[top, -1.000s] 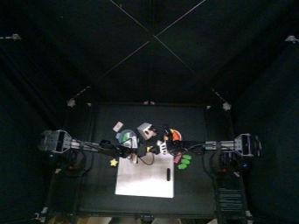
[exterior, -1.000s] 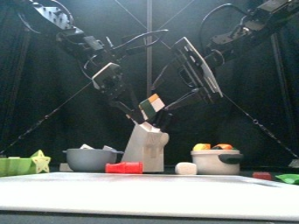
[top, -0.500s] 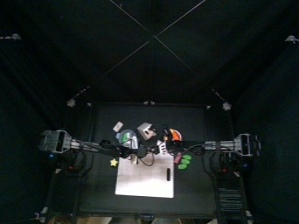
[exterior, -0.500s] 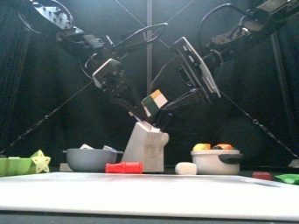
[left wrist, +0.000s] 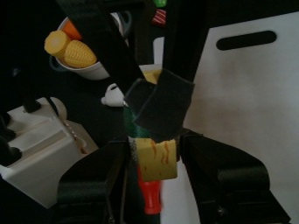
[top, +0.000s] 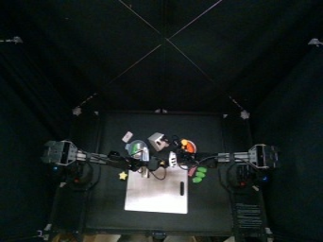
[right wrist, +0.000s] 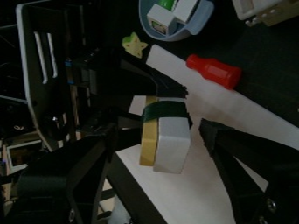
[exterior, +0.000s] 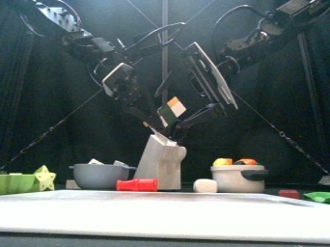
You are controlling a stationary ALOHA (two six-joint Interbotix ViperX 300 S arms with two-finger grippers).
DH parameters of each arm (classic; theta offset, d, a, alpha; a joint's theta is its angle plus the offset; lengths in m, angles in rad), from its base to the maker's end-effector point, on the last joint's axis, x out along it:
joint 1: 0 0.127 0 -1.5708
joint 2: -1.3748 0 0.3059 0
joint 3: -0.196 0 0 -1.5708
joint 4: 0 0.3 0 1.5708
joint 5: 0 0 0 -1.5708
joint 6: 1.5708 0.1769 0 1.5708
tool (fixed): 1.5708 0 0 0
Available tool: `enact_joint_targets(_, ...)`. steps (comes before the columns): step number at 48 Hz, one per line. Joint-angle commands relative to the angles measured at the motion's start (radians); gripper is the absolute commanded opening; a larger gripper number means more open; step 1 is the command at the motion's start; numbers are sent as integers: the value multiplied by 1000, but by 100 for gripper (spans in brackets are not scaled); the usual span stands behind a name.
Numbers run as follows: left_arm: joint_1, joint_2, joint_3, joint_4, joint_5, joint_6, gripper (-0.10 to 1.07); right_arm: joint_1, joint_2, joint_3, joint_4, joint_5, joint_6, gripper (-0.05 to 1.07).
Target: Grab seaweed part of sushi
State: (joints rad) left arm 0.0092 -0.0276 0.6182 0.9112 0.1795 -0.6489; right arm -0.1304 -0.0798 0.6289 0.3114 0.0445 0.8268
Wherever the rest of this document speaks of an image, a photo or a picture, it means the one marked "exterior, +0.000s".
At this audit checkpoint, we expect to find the white wooden knife block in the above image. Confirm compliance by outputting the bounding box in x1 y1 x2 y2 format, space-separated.
133 132 189 191

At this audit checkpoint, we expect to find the yellow toy food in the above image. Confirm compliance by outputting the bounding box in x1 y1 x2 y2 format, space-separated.
213 157 234 167

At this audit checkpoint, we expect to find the orange toy food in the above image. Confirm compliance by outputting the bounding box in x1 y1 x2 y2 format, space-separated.
234 157 260 166

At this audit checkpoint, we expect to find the red toy cylinder piece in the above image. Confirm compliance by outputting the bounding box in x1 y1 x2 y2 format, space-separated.
116 178 160 193

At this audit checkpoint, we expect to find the grey toy bowl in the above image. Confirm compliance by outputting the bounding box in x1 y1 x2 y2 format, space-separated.
69 163 138 191

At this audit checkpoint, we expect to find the white toy pot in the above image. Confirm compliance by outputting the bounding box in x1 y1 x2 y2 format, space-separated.
209 164 271 194

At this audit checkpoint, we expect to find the white rounded toy piece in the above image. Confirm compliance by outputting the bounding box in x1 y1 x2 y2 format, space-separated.
193 178 220 194

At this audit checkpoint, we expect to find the small white toy block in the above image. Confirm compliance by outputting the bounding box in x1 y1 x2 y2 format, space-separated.
65 178 83 190

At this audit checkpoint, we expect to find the green star toy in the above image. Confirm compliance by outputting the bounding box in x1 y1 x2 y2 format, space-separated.
33 164 58 192

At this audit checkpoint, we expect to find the small red toy block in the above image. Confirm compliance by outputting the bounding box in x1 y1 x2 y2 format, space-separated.
277 189 301 200

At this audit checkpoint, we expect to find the green leaf toy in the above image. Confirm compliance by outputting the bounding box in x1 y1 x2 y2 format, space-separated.
304 191 330 205

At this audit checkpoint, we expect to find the vertical metal frame pole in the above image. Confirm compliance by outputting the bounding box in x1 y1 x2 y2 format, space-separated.
162 0 169 97

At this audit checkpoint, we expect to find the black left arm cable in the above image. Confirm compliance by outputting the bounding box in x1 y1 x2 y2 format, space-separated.
122 21 188 57

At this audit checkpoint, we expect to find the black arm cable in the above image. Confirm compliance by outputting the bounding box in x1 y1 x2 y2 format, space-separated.
212 4 267 54
122 21 188 57

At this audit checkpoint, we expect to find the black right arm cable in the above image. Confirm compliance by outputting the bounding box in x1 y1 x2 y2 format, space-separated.
212 4 267 54

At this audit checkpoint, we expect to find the thin diagonal frame cord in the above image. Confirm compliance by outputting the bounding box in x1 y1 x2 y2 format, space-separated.
0 0 217 170
128 0 330 177

